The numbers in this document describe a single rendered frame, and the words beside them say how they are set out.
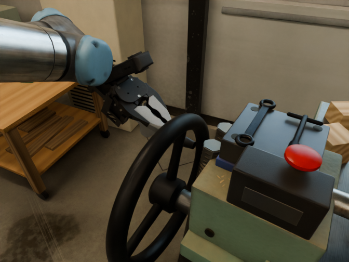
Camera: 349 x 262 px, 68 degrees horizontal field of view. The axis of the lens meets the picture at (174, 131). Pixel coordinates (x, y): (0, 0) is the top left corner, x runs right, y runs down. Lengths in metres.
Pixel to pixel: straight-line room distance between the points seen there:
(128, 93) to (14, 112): 0.87
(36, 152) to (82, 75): 1.23
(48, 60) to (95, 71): 0.07
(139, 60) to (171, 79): 1.38
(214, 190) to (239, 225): 0.04
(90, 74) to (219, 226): 0.28
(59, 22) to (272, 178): 0.49
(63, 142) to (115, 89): 1.14
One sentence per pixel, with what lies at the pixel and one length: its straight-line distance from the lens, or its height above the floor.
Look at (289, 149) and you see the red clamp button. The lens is 0.25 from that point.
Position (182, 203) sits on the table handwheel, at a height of 0.82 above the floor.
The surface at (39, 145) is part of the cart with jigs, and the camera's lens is 1.65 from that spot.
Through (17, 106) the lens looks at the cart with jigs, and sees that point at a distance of 1.37.
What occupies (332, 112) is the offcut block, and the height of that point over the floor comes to 0.92.
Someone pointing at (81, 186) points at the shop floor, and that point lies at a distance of 1.60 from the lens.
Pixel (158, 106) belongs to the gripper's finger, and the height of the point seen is 0.89.
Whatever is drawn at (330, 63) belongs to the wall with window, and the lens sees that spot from 1.60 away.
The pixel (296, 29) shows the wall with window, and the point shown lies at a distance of 1.54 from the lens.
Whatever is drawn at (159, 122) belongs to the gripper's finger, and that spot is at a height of 0.87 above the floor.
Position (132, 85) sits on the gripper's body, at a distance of 0.53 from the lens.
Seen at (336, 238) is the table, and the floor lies 0.90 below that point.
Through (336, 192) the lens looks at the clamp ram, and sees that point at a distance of 0.32.
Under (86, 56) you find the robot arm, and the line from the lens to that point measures 0.41.
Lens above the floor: 1.18
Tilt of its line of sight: 39 degrees down
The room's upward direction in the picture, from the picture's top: straight up
